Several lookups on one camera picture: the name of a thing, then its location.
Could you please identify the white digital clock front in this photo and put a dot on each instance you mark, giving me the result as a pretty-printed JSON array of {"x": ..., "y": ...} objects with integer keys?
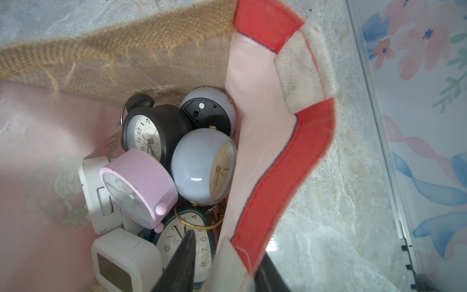
[{"x": 124, "y": 262}]

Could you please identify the pink round alarm clock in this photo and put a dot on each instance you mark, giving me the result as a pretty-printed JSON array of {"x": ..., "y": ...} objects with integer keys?
[{"x": 141, "y": 187}]

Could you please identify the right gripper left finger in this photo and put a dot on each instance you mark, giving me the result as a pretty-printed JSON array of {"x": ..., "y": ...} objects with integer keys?
[{"x": 179, "y": 274}]

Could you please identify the dark green triangular clock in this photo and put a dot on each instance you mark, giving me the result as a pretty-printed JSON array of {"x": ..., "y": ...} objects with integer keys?
[{"x": 169, "y": 240}]

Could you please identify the white large digital clock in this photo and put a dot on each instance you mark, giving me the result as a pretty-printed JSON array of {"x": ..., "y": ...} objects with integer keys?
[{"x": 130, "y": 225}]

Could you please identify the blue dome alarm clock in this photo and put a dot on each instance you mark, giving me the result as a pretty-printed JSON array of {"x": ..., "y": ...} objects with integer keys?
[{"x": 203, "y": 166}]

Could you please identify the small white digital clock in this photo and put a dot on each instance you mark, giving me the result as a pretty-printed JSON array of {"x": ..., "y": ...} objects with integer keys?
[{"x": 104, "y": 214}]

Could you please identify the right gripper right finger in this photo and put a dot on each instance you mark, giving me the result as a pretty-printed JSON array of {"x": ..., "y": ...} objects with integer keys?
[{"x": 268, "y": 279}]

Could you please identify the black twin-bell alarm clock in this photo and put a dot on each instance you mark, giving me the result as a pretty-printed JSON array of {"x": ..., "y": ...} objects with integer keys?
[{"x": 155, "y": 130}]

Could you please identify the grey blue oval clock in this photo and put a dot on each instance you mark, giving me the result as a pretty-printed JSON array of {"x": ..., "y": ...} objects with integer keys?
[{"x": 205, "y": 107}]

